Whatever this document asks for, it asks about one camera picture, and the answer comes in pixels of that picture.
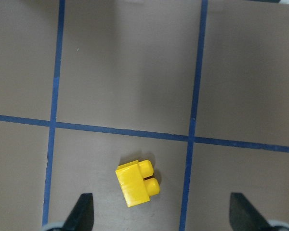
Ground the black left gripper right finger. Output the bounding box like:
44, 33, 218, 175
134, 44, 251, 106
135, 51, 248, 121
230, 192, 272, 231

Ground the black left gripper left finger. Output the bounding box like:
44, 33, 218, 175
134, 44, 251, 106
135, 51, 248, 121
62, 193, 94, 231

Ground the yellow toy block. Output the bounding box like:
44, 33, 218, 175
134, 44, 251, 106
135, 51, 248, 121
115, 160, 160, 207

